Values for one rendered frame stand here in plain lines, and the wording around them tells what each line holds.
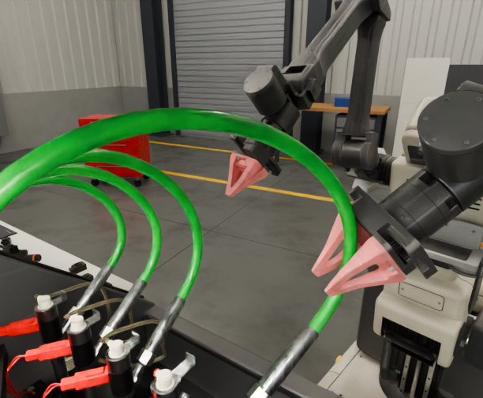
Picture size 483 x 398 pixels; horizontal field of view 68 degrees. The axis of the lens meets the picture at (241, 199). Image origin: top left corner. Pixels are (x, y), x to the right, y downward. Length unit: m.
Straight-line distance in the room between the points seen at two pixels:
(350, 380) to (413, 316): 0.57
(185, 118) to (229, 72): 7.13
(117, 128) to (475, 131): 0.26
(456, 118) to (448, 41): 6.16
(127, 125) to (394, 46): 6.37
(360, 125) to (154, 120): 0.81
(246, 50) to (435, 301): 6.42
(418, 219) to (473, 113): 0.11
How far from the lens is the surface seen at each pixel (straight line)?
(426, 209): 0.38
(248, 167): 0.62
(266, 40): 7.02
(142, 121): 0.22
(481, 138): 0.33
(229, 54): 7.36
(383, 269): 0.40
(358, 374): 1.69
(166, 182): 0.44
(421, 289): 1.16
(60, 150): 0.21
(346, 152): 0.99
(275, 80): 0.63
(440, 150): 0.32
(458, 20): 6.48
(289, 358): 0.40
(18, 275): 0.65
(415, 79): 5.40
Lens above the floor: 1.46
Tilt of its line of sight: 21 degrees down
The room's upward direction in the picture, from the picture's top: straight up
